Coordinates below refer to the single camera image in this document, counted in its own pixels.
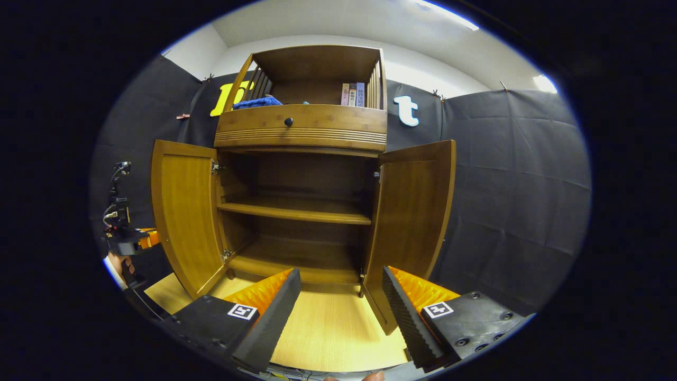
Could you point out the dark spine book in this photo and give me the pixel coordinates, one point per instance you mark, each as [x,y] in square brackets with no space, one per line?
[353,95]

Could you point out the wooden cabinet drawer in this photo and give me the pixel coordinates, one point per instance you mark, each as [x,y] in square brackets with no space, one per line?
[328,124]

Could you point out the metal door hinge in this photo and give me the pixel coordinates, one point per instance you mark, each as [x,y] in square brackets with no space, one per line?
[227,255]
[217,167]
[376,171]

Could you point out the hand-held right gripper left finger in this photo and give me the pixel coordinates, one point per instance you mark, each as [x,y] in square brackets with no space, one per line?
[270,323]

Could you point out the black backdrop cloth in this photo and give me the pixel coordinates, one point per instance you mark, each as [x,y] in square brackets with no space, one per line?
[518,201]

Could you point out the blue cloth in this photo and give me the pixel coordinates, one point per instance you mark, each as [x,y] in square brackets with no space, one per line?
[256,103]

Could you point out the wooden shoe cabinet door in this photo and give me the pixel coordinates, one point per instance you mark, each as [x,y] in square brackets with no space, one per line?
[185,211]
[412,222]

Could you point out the ceiling light panel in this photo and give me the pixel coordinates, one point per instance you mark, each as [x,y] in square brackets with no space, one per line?
[545,83]
[449,13]

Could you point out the wooden inner cabinet shelf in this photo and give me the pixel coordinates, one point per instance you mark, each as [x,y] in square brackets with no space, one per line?
[296,209]

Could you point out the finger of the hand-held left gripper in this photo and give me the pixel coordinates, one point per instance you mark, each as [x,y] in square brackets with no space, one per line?
[149,239]

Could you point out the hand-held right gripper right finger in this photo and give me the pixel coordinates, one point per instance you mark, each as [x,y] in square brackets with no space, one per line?
[410,323]

